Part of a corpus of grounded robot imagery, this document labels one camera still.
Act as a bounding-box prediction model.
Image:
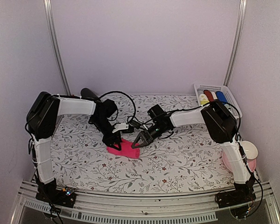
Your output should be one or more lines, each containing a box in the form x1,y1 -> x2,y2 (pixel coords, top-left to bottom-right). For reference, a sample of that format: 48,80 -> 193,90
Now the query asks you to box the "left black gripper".
91,116 -> 122,150

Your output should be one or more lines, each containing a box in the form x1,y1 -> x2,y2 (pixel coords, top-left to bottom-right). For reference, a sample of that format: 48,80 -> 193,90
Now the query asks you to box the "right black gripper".
131,123 -> 167,150

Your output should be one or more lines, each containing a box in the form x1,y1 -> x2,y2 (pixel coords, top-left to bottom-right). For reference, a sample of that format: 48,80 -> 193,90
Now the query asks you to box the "pink towel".
107,139 -> 140,159

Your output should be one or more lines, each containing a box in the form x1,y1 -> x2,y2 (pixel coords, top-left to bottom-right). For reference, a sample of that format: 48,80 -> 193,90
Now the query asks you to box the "green yellow patterned towel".
199,93 -> 210,105

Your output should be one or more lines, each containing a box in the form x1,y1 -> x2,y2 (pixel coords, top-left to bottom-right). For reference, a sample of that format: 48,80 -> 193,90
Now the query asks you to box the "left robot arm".
25,89 -> 140,185

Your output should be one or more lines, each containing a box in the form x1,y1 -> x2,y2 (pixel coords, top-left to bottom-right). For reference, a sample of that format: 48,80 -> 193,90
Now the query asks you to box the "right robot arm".
132,99 -> 260,203

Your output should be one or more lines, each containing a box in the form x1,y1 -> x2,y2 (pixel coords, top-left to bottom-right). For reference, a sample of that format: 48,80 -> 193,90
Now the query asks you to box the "floral tablecloth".
49,94 -> 245,194

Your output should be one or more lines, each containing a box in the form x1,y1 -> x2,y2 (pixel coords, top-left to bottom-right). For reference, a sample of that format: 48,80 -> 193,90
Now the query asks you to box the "black cylindrical bottle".
80,88 -> 99,101

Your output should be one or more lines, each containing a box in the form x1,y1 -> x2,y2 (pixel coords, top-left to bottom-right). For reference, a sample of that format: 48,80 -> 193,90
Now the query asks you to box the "red item in basket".
203,90 -> 214,102

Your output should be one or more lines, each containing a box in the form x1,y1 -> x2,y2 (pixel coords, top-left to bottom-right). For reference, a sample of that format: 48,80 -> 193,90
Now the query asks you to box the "white item in basket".
211,92 -> 218,100

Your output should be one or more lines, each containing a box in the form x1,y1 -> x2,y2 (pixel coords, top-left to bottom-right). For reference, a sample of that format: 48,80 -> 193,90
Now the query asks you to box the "white plastic basket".
194,84 -> 242,119

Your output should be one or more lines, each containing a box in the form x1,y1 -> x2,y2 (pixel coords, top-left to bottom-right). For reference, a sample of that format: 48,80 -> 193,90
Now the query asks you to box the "blue item in basket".
216,91 -> 228,104

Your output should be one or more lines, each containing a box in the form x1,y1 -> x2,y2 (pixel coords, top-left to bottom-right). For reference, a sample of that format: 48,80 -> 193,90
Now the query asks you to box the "white bowl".
240,140 -> 258,160

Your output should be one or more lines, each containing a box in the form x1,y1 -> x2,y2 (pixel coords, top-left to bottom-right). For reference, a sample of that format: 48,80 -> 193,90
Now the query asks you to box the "pink plate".
222,152 -> 257,172

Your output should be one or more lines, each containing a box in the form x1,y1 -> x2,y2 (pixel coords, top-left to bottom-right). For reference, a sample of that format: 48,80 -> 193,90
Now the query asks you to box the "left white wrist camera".
112,123 -> 134,133

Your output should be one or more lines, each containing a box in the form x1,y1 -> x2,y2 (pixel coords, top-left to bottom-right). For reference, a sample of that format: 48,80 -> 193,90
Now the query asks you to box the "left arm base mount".
36,186 -> 77,208

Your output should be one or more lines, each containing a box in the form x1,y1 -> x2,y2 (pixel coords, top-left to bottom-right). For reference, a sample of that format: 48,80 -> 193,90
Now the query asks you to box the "front aluminium rail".
11,181 -> 280,224

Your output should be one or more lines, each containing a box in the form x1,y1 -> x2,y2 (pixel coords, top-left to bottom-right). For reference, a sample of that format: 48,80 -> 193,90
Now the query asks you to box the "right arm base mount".
215,189 -> 256,208

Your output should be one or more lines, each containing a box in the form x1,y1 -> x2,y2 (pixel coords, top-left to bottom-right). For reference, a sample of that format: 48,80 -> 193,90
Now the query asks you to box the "left aluminium frame post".
43,0 -> 71,95

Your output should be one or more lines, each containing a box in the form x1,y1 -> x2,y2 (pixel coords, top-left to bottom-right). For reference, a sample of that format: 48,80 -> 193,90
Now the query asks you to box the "aluminium frame post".
224,0 -> 247,86
43,0 -> 71,95

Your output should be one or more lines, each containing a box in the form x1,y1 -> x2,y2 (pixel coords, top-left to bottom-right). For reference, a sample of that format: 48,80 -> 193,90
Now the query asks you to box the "right aluminium frame post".
224,0 -> 247,86

